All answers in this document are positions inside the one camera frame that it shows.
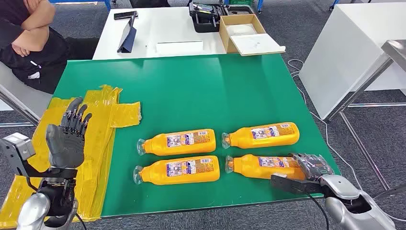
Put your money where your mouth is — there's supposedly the flat white box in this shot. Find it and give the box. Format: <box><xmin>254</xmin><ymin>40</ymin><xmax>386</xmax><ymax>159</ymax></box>
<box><xmin>155</xmin><ymin>40</ymin><xmax>204</xmax><ymax>55</ymax></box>

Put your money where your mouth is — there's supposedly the orange detergent bottle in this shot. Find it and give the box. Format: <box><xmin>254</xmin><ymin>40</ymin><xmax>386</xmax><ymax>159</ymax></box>
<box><xmin>133</xmin><ymin>155</ymin><xmax>221</xmax><ymax>186</ymax></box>
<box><xmin>225</xmin><ymin>154</ymin><xmax>307</xmax><ymax>181</ymax></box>
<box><xmin>136</xmin><ymin>128</ymin><xmax>217</xmax><ymax>157</ymax></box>
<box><xmin>221</xmin><ymin>122</ymin><xmax>300</xmax><ymax>150</ymax></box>

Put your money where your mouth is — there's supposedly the white desk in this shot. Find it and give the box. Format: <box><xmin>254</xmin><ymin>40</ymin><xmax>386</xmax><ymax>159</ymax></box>
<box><xmin>92</xmin><ymin>6</ymin><xmax>229</xmax><ymax>60</ymax></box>

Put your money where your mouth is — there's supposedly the black phone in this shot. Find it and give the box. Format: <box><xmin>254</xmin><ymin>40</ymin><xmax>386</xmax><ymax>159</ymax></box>
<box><xmin>113</xmin><ymin>11</ymin><xmax>138</xmax><ymax>20</ymax></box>

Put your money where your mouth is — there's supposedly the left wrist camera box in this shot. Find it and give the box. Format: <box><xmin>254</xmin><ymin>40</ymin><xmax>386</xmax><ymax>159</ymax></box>
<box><xmin>0</xmin><ymin>133</ymin><xmax>36</xmax><ymax>178</ymax></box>

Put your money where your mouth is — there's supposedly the person's left hand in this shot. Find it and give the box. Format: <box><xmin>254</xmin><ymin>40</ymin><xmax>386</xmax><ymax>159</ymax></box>
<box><xmin>12</xmin><ymin>41</ymin><xmax>30</xmax><ymax>58</ymax></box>

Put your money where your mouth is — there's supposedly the person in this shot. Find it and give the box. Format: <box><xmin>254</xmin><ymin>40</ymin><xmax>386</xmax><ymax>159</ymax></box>
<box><xmin>0</xmin><ymin>0</ymin><xmax>101</xmax><ymax>95</ymax></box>

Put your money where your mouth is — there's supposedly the grey steel bench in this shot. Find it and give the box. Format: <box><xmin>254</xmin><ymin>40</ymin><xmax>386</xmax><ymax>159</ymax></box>
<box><xmin>0</xmin><ymin>62</ymin><xmax>53</xmax><ymax>127</ymax></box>

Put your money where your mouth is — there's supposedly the cardboard box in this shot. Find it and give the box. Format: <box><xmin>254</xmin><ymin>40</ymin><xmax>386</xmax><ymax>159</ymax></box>
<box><xmin>219</xmin><ymin>14</ymin><xmax>267</xmax><ymax>54</ymax></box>

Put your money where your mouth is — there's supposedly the white box lid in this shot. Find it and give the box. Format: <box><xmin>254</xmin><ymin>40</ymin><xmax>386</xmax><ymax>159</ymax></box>
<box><xmin>230</xmin><ymin>33</ymin><xmax>286</xmax><ymax>57</ymax></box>

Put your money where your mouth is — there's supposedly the tablet in dark case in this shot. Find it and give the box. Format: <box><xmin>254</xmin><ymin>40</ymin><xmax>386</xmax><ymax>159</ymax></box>
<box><xmin>116</xmin><ymin>11</ymin><xmax>137</xmax><ymax>54</ymax></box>

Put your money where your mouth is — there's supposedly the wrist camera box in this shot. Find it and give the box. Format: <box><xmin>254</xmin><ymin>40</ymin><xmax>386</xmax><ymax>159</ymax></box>
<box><xmin>0</xmin><ymin>133</ymin><xmax>36</xmax><ymax>178</ymax></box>
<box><xmin>270</xmin><ymin>172</ymin><xmax>324</xmax><ymax>195</ymax></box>

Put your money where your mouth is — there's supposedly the white foam insert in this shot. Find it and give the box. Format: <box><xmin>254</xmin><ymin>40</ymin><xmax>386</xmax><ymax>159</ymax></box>
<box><xmin>226</xmin><ymin>23</ymin><xmax>257</xmax><ymax>36</ymax></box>

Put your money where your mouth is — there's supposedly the steel frame table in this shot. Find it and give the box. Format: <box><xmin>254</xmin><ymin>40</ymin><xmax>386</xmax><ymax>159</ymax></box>
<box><xmin>327</xmin><ymin>39</ymin><xmax>406</xmax><ymax>201</ymax></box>

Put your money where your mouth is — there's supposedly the black tool case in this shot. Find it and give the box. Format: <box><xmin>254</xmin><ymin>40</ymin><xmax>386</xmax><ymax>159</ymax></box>
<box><xmin>189</xmin><ymin>1</ymin><xmax>254</xmax><ymax>34</ymax></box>

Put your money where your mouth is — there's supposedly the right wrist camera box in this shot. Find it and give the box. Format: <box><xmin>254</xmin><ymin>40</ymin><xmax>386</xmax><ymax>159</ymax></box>
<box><xmin>270</xmin><ymin>172</ymin><xmax>324</xmax><ymax>195</ymax></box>

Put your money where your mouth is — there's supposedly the white floor cable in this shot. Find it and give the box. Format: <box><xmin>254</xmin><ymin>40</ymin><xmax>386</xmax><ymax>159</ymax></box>
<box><xmin>287</xmin><ymin>58</ymin><xmax>406</xmax><ymax>223</ymax></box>

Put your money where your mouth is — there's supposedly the white cabinet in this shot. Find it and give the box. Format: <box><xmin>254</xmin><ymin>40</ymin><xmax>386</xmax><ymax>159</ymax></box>
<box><xmin>298</xmin><ymin>2</ymin><xmax>406</xmax><ymax>121</ymax></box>

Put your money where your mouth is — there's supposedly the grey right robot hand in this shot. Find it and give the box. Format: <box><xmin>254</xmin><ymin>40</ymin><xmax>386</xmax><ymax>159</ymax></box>
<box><xmin>290</xmin><ymin>153</ymin><xmax>334</xmax><ymax>182</ymax></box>

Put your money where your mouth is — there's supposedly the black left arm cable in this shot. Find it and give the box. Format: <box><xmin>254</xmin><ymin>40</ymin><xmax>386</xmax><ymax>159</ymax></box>
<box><xmin>74</xmin><ymin>212</ymin><xmax>88</xmax><ymax>230</ymax></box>

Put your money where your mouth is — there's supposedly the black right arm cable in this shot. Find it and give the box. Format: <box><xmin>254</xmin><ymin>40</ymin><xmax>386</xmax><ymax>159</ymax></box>
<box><xmin>306</xmin><ymin>192</ymin><xmax>330</xmax><ymax>230</ymax></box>

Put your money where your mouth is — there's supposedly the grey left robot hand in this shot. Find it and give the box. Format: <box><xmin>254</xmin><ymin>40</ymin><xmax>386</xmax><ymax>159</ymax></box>
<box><xmin>45</xmin><ymin>97</ymin><xmax>93</xmax><ymax>170</ymax></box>

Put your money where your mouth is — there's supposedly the yellow plastic sheet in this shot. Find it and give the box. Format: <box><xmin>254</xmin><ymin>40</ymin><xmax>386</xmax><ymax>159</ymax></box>
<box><xmin>0</xmin><ymin>84</ymin><xmax>142</xmax><ymax>229</ymax></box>

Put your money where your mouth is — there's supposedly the green table mat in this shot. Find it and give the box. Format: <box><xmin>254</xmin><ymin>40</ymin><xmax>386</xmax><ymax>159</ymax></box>
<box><xmin>52</xmin><ymin>53</ymin><xmax>341</xmax><ymax>218</ymax></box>

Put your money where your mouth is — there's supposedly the black chair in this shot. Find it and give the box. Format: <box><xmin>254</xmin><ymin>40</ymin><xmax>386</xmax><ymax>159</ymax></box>
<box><xmin>129</xmin><ymin>0</ymin><xmax>171</xmax><ymax>9</ymax></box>

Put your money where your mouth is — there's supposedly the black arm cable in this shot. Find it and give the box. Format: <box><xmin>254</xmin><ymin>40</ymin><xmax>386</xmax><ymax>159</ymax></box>
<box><xmin>306</xmin><ymin>192</ymin><xmax>330</xmax><ymax>230</ymax></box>
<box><xmin>74</xmin><ymin>212</ymin><xmax>88</xmax><ymax>230</ymax></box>

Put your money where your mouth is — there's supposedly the blue metal frame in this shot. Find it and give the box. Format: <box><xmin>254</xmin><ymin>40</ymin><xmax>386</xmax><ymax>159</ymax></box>
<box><xmin>49</xmin><ymin>0</ymin><xmax>112</xmax><ymax>12</ymax></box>

